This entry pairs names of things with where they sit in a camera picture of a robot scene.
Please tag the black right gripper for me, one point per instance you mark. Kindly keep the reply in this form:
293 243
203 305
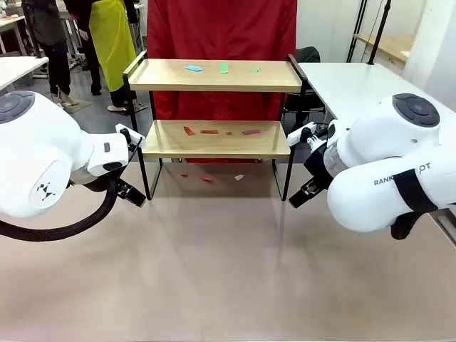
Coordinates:
318 164

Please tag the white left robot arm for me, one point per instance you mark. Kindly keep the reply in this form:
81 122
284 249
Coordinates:
35 142

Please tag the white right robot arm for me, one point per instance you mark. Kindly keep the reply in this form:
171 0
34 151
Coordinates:
374 206

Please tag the magenta paper scrap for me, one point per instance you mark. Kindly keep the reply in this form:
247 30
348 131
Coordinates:
251 132

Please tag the long red paper scrap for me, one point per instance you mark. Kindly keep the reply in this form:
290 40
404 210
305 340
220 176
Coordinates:
208 132

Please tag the white table rounded corner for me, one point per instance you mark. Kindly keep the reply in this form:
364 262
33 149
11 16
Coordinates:
356 85

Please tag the small green paper scrap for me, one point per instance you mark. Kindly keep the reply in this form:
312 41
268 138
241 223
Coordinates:
255 70

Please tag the black chair with jacket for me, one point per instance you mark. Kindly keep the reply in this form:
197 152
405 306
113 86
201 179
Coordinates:
306 55

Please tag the blue paper scrap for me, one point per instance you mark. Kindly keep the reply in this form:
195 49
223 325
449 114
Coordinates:
192 67

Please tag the long green paper scrap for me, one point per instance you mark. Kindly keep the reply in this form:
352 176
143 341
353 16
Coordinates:
224 68

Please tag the person in yellow apron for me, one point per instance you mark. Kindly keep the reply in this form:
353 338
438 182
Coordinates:
110 42

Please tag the black stand pole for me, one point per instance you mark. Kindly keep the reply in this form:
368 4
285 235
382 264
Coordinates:
356 33
379 32

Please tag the light wooden desk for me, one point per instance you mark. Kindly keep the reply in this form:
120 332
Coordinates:
388 42

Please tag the white table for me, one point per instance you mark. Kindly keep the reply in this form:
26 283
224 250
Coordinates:
18 67

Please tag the person in red jacket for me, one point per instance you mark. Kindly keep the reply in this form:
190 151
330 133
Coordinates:
221 28

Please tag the person in dark clothes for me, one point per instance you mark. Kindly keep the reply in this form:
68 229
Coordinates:
50 21

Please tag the white background desk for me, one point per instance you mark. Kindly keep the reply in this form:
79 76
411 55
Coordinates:
10 22

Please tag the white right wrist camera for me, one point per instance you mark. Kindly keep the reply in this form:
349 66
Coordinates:
299 134

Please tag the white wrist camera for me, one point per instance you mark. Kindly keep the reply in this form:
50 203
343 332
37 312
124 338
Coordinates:
132 134
299 134

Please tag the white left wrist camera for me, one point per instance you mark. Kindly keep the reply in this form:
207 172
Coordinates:
132 134

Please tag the two-tier wooden shelf black frame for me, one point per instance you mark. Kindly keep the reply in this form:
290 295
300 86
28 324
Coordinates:
213 80

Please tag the grey metal rail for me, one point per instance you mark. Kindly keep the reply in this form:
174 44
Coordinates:
449 229

